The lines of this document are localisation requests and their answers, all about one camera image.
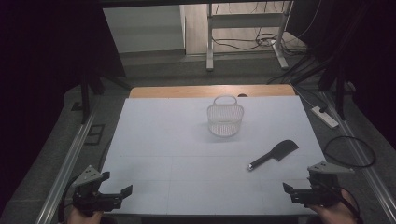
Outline black metal stand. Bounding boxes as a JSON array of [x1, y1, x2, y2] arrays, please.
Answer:
[[317, 62, 356, 121], [78, 73, 132, 124]]

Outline white desk frame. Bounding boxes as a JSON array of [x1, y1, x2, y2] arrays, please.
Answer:
[[205, 0, 294, 72]]

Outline white table cover board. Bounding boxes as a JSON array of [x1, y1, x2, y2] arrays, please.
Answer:
[[98, 95, 328, 217]]

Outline person's left hand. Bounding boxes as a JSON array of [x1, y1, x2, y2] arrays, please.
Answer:
[[66, 208, 104, 224]]

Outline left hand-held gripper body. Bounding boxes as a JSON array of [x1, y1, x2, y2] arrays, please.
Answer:
[[72, 165, 122, 216]]

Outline white plastic basket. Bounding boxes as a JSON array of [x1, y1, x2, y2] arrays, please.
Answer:
[[206, 94, 245, 138]]

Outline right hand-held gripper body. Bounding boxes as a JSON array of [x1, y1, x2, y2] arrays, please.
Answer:
[[292, 161, 354, 208]]

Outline power strip cable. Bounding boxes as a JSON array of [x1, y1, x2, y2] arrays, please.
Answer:
[[289, 79, 329, 114]]

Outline white power strip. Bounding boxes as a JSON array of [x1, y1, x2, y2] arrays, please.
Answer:
[[311, 105, 340, 129]]

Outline black floor cables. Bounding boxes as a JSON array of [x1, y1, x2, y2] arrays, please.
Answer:
[[211, 0, 309, 57]]

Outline person's right hand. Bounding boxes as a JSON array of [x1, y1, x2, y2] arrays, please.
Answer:
[[307, 189, 359, 224]]

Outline black looped cable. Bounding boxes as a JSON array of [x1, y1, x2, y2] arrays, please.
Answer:
[[322, 135, 376, 169]]

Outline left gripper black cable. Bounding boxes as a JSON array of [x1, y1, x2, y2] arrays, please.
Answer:
[[57, 174, 82, 223]]

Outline aluminium rail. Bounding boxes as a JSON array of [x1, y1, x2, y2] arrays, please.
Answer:
[[321, 91, 396, 223], [35, 111, 97, 224]]

